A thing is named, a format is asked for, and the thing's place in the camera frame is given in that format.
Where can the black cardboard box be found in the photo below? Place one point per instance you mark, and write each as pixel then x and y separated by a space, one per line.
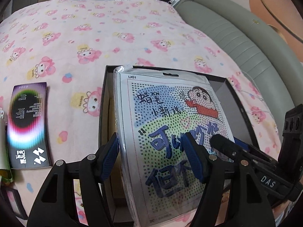
pixel 228 99

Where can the pink printed blanket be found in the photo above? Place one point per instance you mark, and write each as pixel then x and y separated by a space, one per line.
pixel 94 28

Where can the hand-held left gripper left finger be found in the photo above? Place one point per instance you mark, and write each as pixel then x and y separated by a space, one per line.
pixel 109 157

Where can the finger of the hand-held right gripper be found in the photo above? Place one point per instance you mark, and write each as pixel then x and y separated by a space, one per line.
pixel 242 144
pixel 224 145

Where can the person's leg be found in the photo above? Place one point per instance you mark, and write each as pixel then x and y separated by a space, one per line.
pixel 272 7

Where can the black rainbow screen protector box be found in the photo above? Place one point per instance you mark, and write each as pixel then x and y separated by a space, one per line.
pixel 28 123

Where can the black box lid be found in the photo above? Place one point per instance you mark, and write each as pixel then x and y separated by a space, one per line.
pixel 14 202

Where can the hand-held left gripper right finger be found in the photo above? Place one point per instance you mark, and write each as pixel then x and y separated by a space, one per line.
pixel 196 160

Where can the green packet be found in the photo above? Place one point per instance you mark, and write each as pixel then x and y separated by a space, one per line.
pixel 5 172

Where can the cartoon printed craft kit packet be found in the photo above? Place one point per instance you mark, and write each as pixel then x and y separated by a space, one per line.
pixel 165 113

